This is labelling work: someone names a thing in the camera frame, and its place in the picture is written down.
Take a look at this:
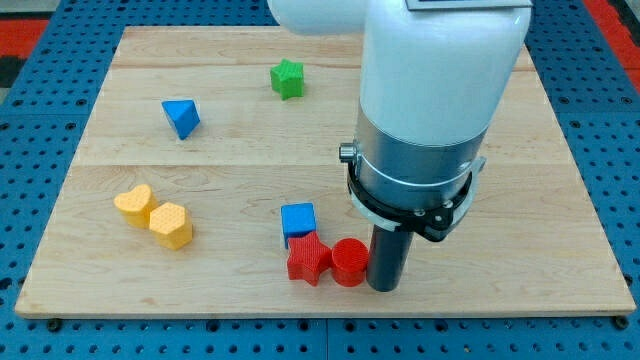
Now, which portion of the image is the red star block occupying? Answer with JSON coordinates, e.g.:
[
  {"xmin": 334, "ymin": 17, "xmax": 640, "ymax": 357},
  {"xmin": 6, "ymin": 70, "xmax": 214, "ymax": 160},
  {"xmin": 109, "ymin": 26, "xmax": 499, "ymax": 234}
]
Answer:
[{"xmin": 287, "ymin": 231, "xmax": 332, "ymax": 287}]

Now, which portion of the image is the blue cube block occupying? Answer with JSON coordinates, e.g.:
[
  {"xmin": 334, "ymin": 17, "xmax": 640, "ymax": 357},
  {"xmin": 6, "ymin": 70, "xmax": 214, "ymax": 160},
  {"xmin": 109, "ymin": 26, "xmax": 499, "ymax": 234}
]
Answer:
[{"xmin": 280, "ymin": 202, "xmax": 317, "ymax": 249}]

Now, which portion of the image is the black ring mount bracket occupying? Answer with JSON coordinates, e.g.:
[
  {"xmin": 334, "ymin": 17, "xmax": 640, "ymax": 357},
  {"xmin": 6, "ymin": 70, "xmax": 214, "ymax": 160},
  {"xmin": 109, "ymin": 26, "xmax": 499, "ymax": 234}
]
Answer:
[{"xmin": 339, "ymin": 143, "xmax": 486, "ymax": 242}]

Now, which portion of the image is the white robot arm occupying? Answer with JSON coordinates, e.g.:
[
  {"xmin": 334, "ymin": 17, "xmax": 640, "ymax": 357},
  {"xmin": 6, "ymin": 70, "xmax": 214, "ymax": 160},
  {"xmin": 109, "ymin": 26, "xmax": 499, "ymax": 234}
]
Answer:
[{"xmin": 268, "ymin": 0, "xmax": 532, "ymax": 211}]

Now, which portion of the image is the blue triangle block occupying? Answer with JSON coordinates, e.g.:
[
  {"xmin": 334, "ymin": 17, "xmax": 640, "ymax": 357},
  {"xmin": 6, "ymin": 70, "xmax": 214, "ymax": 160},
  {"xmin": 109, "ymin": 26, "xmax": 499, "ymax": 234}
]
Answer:
[{"xmin": 161, "ymin": 99, "xmax": 200, "ymax": 140}]

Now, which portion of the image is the yellow heart block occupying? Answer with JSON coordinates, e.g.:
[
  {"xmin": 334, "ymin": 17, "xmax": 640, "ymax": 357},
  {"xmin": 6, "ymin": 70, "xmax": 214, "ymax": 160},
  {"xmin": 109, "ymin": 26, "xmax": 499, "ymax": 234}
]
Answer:
[{"xmin": 113, "ymin": 184, "xmax": 159, "ymax": 229}]

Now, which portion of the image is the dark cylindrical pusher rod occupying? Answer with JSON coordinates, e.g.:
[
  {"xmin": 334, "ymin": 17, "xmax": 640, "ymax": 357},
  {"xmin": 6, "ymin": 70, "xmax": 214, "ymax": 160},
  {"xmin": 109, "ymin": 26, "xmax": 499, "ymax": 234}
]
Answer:
[{"xmin": 366, "ymin": 225, "xmax": 413, "ymax": 292}]

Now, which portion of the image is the green star block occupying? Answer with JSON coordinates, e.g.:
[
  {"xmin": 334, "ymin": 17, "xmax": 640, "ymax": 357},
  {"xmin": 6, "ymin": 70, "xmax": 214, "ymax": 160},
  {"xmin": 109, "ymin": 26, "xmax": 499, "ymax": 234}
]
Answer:
[{"xmin": 270, "ymin": 59, "xmax": 304, "ymax": 100}]

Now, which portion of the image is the red cylinder block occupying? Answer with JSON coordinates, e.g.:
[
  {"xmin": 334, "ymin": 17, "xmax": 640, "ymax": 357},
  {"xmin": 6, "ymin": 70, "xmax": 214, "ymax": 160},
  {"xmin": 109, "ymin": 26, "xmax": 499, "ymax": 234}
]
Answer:
[{"xmin": 332, "ymin": 238, "xmax": 369, "ymax": 287}]

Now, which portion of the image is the wooden board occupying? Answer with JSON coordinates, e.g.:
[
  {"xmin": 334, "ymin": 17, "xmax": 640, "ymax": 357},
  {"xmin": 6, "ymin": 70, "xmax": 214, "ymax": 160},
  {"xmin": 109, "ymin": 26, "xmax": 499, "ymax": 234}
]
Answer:
[{"xmin": 15, "ymin": 27, "xmax": 636, "ymax": 319}]

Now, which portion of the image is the yellow hexagon block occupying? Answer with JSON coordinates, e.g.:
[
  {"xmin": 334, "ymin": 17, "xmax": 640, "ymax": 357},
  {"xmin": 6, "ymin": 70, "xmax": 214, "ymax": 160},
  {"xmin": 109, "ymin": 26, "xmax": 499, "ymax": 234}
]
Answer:
[{"xmin": 149, "ymin": 202, "xmax": 193, "ymax": 250}]

